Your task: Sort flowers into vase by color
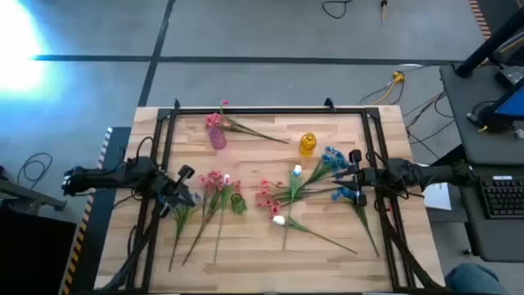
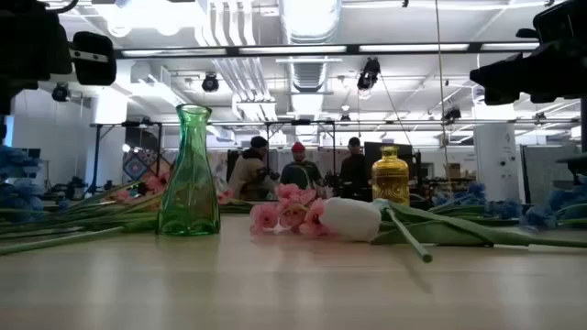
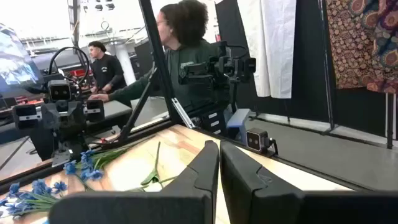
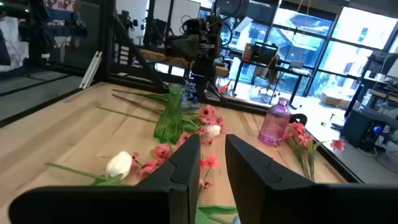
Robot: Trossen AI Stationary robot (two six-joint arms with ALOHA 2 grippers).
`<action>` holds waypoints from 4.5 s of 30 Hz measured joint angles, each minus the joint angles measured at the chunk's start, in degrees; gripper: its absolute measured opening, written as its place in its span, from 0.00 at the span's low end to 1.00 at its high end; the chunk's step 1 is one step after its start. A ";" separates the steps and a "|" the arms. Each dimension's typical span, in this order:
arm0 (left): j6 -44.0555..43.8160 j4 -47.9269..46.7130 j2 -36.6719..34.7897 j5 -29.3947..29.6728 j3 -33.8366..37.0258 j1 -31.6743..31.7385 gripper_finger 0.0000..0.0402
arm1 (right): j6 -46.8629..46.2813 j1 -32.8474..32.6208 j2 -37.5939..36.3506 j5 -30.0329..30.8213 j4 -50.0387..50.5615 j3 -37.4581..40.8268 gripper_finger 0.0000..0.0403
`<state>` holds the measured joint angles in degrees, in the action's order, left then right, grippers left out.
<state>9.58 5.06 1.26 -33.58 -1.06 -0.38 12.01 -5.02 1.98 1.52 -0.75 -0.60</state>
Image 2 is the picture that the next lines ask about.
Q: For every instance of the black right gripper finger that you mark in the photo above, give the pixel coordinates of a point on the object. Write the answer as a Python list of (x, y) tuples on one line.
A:
[(502, 73), (502, 97)]

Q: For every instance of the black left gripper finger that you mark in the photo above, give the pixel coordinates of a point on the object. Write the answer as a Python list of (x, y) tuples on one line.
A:
[(96, 69)]

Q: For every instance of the yellow glass vase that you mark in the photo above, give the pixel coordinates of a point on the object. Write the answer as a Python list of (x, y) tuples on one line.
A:
[(390, 179)]

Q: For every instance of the green glass vase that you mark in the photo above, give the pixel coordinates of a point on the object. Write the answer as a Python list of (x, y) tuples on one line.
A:
[(190, 197)]

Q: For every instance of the white round column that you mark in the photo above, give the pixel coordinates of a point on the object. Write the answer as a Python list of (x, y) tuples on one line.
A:
[(497, 160)]

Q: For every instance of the grey partition panel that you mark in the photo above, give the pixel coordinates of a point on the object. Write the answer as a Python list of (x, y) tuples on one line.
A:
[(541, 169)]

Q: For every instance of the grey desk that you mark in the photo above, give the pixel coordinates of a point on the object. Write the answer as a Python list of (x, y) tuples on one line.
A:
[(575, 160)]

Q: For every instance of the dark computer monitor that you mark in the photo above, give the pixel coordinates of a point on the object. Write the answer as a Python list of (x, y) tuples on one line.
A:
[(34, 152)]

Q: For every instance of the colourful patterned cloth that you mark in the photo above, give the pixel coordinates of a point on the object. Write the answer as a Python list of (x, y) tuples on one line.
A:
[(135, 167)]

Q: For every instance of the black monitor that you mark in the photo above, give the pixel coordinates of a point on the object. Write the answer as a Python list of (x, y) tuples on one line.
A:
[(406, 156)]

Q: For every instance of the person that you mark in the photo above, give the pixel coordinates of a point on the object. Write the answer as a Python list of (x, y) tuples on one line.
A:
[(300, 174), (250, 174), (353, 172)]

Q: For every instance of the black frame post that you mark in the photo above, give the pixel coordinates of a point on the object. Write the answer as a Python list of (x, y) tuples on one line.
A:
[(583, 128)]

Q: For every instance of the distant black rig frame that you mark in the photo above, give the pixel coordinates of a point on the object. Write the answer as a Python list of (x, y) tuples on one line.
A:
[(97, 156)]

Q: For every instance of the black frame bar with lights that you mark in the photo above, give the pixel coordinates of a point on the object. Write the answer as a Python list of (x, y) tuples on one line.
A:
[(234, 50)]

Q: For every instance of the silver air duct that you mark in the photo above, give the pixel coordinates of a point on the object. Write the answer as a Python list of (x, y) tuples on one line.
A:
[(309, 23)]

